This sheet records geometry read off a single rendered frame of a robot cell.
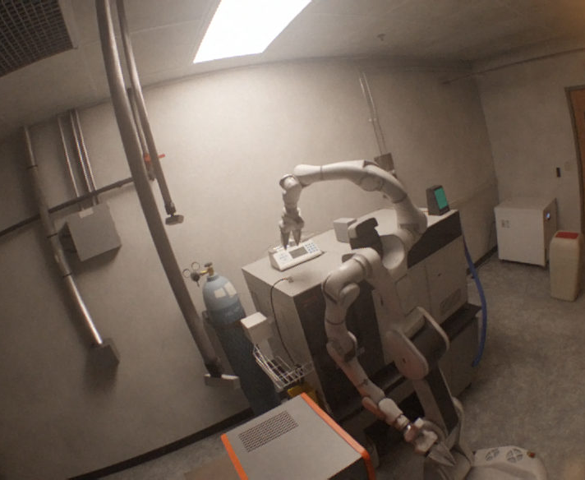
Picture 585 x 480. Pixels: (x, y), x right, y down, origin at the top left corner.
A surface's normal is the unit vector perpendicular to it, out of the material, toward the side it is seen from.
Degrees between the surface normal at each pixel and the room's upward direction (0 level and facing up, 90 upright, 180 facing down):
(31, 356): 90
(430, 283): 90
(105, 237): 90
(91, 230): 90
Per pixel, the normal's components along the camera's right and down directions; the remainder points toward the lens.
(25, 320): 0.44, 0.09
